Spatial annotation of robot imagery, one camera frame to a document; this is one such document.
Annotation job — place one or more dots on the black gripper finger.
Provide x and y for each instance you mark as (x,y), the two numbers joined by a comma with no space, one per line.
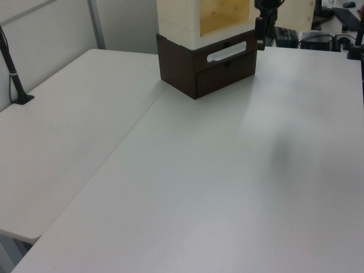
(270,28)
(259,28)

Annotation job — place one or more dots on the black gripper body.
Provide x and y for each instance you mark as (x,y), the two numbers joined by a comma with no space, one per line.
(267,5)

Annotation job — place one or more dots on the cream cabinet door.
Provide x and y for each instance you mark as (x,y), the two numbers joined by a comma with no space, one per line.
(295,14)

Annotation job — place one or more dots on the green and black device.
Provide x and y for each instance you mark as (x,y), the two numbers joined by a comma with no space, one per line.
(287,36)

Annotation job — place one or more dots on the black equipment box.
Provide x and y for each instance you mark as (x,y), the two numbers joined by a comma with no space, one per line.
(317,42)

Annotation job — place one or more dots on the dark brown drawer front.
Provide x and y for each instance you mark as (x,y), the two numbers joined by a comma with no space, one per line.
(224,79)

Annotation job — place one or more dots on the black computer keyboard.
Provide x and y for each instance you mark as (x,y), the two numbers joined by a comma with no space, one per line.
(347,18)

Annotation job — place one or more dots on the black computer mouse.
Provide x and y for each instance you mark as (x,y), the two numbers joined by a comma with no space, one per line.
(349,4)

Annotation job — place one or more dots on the black clamp camera stand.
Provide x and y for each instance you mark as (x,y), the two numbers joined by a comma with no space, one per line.
(354,51)

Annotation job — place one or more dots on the grey aluminium partition post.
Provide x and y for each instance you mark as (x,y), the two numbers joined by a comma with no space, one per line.
(97,25)

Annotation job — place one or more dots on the black pole camera stand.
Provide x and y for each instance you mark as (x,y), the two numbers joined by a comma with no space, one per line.
(14,81)

